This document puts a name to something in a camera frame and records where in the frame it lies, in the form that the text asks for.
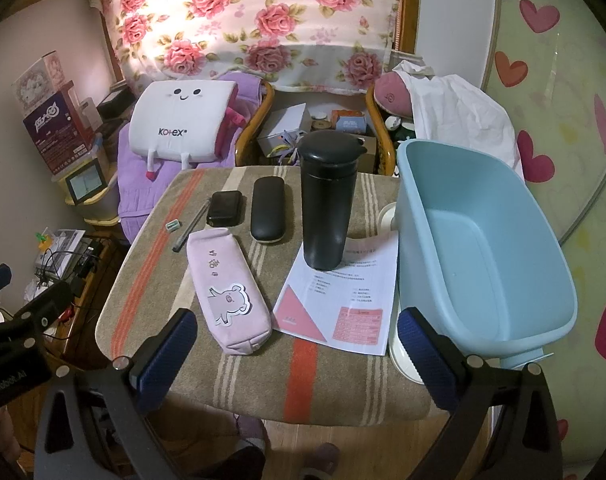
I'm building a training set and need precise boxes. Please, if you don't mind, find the translucent storage bin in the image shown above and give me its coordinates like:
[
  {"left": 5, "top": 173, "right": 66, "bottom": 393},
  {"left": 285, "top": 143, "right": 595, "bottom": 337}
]
[{"left": 50, "top": 132, "right": 121, "bottom": 226}]

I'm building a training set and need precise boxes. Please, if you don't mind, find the brown cardboard box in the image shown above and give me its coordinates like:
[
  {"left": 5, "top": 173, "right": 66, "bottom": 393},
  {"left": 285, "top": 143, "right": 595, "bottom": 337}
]
[{"left": 353, "top": 132, "right": 385, "bottom": 175}]

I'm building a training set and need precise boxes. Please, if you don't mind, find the white cloth cover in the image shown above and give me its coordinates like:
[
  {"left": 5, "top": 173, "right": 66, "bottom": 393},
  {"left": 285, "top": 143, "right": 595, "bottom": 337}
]
[{"left": 390, "top": 60, "right": 526, "bottom": 186}]

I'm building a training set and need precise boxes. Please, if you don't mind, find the colourful ribbon bundle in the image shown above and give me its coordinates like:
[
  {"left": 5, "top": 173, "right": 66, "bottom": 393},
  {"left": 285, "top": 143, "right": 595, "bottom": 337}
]
[{"left": 267, "top": 130, "right": 304, "bottom": 166}]

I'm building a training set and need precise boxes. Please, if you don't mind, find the black thermos bottle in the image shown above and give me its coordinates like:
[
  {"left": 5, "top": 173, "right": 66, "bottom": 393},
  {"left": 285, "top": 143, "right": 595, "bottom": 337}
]
[{"left": 296, "top": 131, "right": 368, "bottom": 272}]

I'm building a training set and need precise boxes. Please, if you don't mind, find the small desk display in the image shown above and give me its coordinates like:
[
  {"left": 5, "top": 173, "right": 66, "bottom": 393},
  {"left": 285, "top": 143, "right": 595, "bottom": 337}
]
[{"left": 64, "top": 164, "right": 109, "bottom": 206}]

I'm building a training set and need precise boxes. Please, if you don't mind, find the pink rose floral blanket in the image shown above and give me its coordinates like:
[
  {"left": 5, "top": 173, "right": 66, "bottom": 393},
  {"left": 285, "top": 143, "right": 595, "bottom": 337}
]
[{"left": 90, "top": 0, "right": 409, "bottom": 95}]

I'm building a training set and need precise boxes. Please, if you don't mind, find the pink plush toy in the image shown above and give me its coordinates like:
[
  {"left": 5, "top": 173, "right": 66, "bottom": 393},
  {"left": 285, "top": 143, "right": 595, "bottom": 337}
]
[{"left": 374, "top": 71, "right": 414, "bottom": 117}]

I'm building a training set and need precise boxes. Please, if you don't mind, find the dark purple figure box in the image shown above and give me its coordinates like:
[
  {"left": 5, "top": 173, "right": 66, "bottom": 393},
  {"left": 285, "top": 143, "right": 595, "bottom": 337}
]
[{"left": 23, "top": 87, "right": 91, "bottom": 176}]

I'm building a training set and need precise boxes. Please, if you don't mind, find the purple cloth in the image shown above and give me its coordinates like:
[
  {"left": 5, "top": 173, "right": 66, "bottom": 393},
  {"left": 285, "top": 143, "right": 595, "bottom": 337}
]
[{"left": 117, "top": 72, "right": 264, "bottom": 241}]

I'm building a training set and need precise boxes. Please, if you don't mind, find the blue orange small box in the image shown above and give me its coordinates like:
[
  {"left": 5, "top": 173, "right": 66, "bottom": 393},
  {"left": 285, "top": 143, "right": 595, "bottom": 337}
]
[{"left": 331, "top": 109, "right": 368, "bottom": 133}]

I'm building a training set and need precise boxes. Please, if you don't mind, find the black glasses case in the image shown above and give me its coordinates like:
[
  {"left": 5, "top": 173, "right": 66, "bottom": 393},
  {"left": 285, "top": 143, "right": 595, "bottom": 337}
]
[{"left": 250, "top": 176, "right": 287, "bottom": 245}]

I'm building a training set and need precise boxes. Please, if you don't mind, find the white smiling face cushion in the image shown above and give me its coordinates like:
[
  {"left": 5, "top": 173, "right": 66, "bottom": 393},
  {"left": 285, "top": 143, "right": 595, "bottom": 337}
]
[{"left": 128, "top": 79, "right": 240, "bottom": 181}]

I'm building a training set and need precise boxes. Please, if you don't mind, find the white anime figure box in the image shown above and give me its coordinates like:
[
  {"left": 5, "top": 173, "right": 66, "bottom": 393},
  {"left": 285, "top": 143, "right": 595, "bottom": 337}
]
[{"left": 12, "top": 51, "right": 69, "bottom": 111}]

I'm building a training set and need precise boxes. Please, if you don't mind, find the tangle of black cables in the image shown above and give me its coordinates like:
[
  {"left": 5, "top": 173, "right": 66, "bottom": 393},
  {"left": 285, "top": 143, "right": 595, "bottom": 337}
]
[{"left": 33, "top": 237, "right": 106, "bottom": 311}]

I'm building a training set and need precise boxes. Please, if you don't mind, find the pink pencil case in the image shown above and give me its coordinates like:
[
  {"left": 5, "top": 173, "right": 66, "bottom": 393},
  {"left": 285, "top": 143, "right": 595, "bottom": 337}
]
[{"left": 185, "top": 227, "right": 273, "bottom": 357}]

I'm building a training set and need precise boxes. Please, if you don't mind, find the black box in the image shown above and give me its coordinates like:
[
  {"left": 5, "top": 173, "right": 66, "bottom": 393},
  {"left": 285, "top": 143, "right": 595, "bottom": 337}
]
[{"left": 97, "top": 87, "right": 136, "bottom": 121}]

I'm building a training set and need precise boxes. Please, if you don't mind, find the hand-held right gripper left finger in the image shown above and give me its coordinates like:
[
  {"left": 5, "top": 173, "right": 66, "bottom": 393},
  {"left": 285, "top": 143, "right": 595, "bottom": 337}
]
[{"left": 33, "top": 307, "right": 199, "bottom": 480}]

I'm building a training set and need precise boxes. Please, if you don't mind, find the light blue plastic basin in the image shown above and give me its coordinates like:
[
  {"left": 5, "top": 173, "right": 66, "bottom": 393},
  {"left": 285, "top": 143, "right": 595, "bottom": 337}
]
[{"left": 396, "top": 138, "right": 578, "bottom": 368}]

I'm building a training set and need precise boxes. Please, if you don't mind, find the striped beige table cloth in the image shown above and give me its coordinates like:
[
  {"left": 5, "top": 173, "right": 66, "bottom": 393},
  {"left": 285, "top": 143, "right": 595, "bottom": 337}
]
[{"left": 96, "top": 165, "right": 434, "bottom": 423}]

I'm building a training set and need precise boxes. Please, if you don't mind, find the white pink paper leaflet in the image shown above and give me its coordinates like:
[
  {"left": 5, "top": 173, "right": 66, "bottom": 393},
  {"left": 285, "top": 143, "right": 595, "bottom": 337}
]
[{"left": 272, "top": 232, "right": 400, "bottom": 357}]

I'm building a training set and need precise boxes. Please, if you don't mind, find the grey pen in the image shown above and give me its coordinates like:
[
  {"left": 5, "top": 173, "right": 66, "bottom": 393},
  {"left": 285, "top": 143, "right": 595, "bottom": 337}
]
[{"left": 172, "top": 199, "right": 212, "bottom": 253}]

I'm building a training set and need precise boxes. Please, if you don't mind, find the white cardboard box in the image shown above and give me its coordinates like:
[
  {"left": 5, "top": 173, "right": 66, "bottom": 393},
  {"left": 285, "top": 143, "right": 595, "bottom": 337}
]
[{"left": 256, "top": 103, "right": 312, "bottom": 158}]

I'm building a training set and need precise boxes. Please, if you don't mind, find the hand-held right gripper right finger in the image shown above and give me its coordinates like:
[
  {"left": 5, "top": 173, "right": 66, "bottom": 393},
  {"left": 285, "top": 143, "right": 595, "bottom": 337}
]
[{"left": 396, "top": 306, "right": 564, "bottom": 480}]

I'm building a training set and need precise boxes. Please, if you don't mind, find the black power bank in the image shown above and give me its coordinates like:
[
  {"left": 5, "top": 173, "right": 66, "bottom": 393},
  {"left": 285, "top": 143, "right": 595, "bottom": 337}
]
[{"left": 206, "top": 190, "right": 244, "bottom": 227}]

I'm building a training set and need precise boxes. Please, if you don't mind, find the wooden chair frame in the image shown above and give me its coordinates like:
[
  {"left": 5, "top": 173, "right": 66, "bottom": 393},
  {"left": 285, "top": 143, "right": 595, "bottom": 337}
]
[
  {"left": 365, "top": 85, "right": 399, "bottom": 177},
  {"left": 233, "top": 80, "right": 275, "bottom": 167}
]

